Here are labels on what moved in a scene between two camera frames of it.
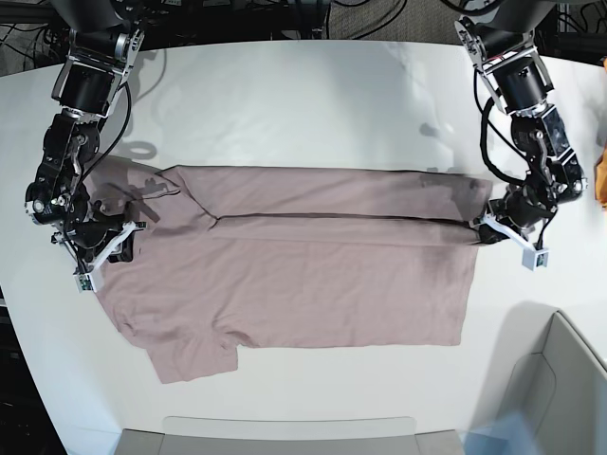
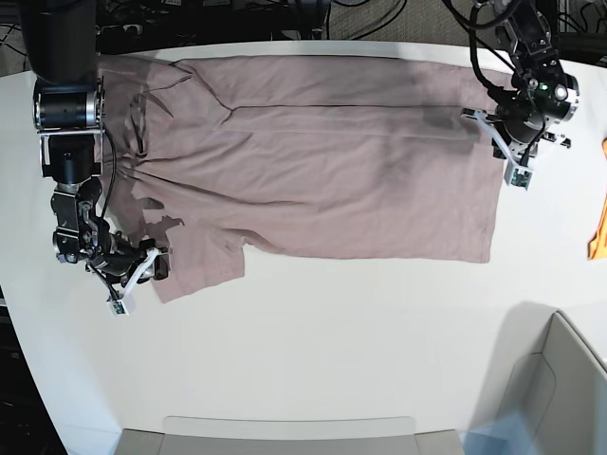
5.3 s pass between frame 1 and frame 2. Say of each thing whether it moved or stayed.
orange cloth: moved
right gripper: moved
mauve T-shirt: moved
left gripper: moved
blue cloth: stayed
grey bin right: stayed
